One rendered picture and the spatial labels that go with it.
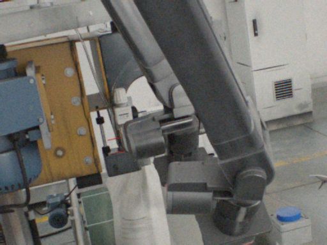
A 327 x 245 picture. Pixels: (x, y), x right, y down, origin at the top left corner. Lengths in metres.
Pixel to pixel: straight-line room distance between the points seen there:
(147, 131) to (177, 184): 0.27
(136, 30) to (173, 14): 0.41
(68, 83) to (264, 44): 3.88
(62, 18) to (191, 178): 0.59
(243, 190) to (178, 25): 0.22
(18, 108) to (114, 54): 0.33
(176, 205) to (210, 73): 0.21
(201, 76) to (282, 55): 4.59
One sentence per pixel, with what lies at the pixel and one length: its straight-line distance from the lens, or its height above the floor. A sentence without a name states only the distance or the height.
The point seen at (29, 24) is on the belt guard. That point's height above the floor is 1.39.
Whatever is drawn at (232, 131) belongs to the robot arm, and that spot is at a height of 1.26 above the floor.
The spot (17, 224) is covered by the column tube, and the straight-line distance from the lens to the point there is 1.45.
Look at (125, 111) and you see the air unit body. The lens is 1.26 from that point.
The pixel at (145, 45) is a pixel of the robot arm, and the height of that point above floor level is 1.34.
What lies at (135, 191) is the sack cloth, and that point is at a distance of 1.65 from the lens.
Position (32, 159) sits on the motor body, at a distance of 1.16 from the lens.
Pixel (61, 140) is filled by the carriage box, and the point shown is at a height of 1.12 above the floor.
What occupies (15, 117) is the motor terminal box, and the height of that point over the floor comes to 1.24.
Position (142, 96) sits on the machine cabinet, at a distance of 4.13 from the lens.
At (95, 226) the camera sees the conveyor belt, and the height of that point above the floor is 0.38.
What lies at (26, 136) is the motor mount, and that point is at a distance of 1.13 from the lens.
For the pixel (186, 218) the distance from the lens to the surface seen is 1.06.
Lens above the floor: 1.43
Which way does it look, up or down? 17 degrees down
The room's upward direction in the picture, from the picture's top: 9 degrees counter-clockwise
